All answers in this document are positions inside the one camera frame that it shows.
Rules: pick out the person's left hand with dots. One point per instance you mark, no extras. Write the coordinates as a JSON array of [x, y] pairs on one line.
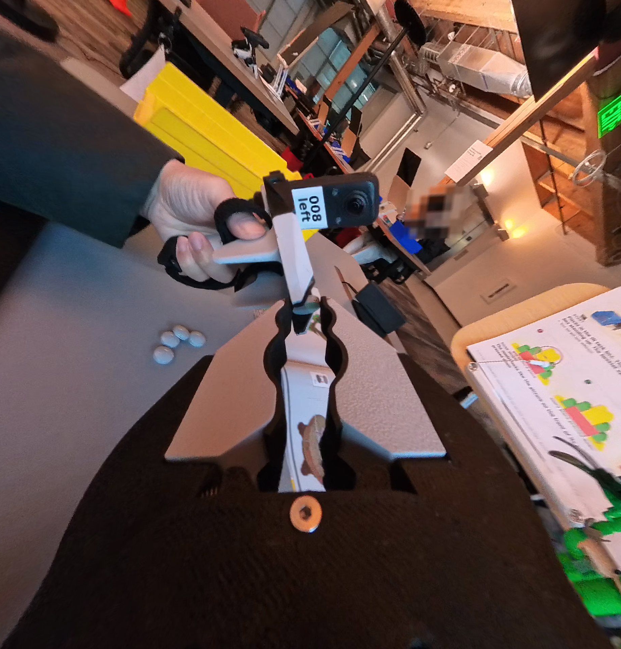
[[188, 203]]

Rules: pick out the white illustrated instruction sheet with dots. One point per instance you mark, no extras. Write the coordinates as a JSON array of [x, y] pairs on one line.
[[543, 405]]

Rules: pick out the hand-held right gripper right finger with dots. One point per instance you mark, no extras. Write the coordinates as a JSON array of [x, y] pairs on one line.
[[386, 405]]

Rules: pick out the small black white robot arm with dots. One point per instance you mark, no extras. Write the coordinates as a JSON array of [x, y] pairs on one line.
[[247, 50]]

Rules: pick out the green exit sign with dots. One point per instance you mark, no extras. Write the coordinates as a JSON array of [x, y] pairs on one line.
[[613, 114]]

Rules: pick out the green bamboo brick model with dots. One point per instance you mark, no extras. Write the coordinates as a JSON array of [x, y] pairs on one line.
[[594, 598]]

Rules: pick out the large black panel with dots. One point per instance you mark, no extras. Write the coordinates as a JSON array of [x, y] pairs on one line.
[[559, 40]]

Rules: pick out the person's left forearm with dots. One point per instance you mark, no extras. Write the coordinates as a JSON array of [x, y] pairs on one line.
[[62, 142]]

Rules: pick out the black power adapter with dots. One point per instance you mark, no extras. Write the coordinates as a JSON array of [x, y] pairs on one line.
[[379, 309]]

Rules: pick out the beige office table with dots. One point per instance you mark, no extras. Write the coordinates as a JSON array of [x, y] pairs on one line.
[[209, 35]]

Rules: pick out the black pole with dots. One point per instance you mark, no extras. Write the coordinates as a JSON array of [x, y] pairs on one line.
[[375, 72]]

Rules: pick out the orange plastic cone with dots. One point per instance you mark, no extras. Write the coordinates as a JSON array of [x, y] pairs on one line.
[[120, 6]]

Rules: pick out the silver air duct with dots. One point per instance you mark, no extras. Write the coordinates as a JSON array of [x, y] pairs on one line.
[[482, 68]]

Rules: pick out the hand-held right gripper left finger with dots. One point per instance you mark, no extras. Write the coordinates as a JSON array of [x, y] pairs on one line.
[[224, 405]]

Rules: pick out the red container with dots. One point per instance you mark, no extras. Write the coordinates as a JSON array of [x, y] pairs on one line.
[[292, 159]]

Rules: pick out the open instruction booklet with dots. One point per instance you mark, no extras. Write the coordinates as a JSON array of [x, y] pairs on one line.
[[302, 400]]

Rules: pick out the round wooden table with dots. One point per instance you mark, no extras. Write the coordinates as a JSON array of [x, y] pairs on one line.
[[493, 314]]

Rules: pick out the grey desk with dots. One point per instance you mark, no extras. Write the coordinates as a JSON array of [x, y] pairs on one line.
[[87, 405]]

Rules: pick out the yellow plastic bin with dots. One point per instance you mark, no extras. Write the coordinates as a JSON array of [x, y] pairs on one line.
[[199, 132]]

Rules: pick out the white wall notice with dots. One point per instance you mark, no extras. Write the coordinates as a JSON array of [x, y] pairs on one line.
[[470, 161]]

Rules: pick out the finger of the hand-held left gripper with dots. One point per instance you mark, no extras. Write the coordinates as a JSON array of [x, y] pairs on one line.
[[292, 253]]

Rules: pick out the blue plastic bin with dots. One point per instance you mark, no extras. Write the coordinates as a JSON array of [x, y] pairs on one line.
[[404, 236]]

